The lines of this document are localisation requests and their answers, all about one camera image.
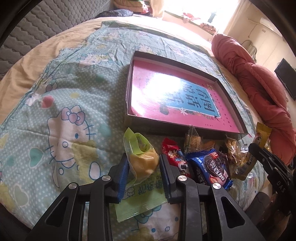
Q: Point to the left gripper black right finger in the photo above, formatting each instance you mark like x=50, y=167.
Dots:
x=207, y=212

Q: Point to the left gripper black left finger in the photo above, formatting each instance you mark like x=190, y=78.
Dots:
x=63, y=220

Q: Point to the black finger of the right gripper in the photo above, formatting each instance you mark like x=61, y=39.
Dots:
x=259, y=151

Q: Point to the yellow wafer bar pack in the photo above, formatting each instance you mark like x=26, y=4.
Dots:
x=250, y=158

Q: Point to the clear pack brown bread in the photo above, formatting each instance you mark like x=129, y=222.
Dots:
x=233, y=153

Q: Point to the blue oreo cookie pack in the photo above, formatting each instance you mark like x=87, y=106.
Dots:
x=209, y=167

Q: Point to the green yellow cake snack pack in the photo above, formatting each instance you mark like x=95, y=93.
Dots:
x=144, y=190

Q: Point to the red quilted comforter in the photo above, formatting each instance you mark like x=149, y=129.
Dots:
x=264, y=90

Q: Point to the red candy wrapper pack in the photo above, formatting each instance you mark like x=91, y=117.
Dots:
x=175, y=156

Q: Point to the round cake green label pack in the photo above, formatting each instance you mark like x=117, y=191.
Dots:
x=194, y=142

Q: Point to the hello kitty patterned blanket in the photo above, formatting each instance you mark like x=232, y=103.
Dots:
x=69, y=126

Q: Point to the dark cardboard box tray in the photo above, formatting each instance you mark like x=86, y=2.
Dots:
x=170, y=129

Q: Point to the pink blue book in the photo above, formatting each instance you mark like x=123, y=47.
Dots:
x=169, y=94

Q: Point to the white air conditioner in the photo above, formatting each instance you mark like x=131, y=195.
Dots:
x=267, y=23

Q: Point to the beige bed sheet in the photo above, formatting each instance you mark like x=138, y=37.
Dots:
x=22, y=76

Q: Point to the stack of folded clothes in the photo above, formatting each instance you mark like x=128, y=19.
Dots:
x=140, y=7

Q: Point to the grey quilted headboard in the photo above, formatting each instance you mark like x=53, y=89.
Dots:
x=44, y=21

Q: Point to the dark blue patterned cloth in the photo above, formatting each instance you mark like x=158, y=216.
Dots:
x=115, y=13

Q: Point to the black wall television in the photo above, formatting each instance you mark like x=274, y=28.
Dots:
x=287, y=75

